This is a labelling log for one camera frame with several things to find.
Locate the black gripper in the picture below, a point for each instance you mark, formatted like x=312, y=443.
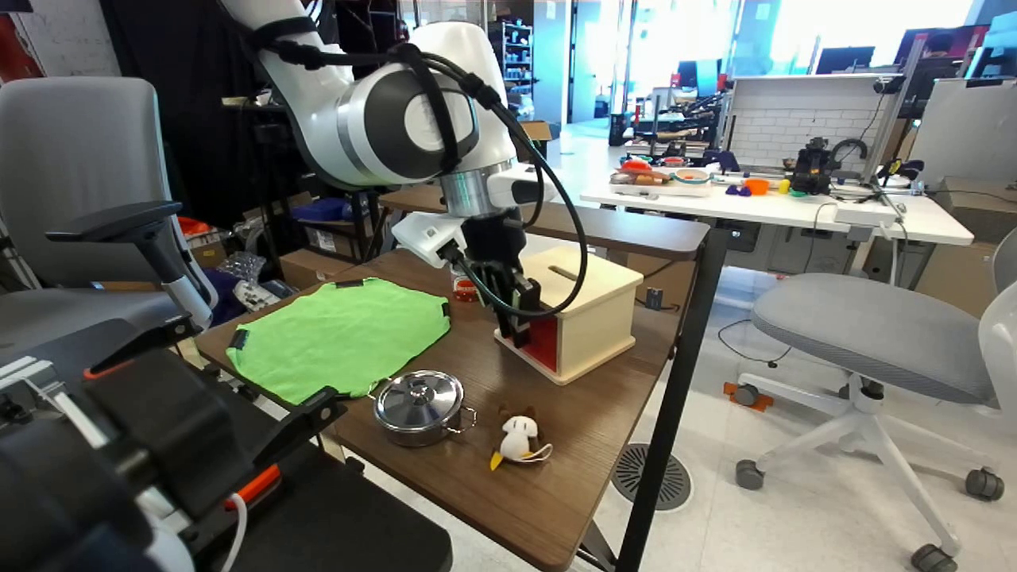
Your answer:
x=495, y=253

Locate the wooden box with red drawer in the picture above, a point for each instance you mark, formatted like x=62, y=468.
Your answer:
x=593, y=327

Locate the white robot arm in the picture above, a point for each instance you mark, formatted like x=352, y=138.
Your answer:
x=427, y=110

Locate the small red cup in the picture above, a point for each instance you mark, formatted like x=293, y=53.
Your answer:
x=466, y=291

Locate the brown wooden table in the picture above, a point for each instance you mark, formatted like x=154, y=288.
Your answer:
x=545, y=514

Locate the white plush bird toy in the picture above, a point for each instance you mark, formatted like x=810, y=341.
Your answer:
x=520, y=443

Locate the small steel pot with lid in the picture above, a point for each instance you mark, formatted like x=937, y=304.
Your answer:
x=425, y=409

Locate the green cloth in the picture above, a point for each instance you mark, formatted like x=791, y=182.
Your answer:
x=341, y=338

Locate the black shelving cart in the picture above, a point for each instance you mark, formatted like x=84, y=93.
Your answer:
x=299, y=205

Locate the grey office chair right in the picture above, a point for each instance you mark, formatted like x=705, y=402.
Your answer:
x=888, y=336

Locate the grey office chair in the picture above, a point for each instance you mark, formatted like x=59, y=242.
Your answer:
x=888, y=336
x=87, y=205

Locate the white desk in background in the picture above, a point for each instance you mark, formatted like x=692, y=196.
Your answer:
x=871, y=213

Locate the grey office chair left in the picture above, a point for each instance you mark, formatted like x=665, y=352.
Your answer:
x=87, y=205

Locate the black equipment foreground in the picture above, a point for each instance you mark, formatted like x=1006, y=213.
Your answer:
x=156, y=468

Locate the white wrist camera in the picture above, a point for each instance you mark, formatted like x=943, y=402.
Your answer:
x=432, y=236

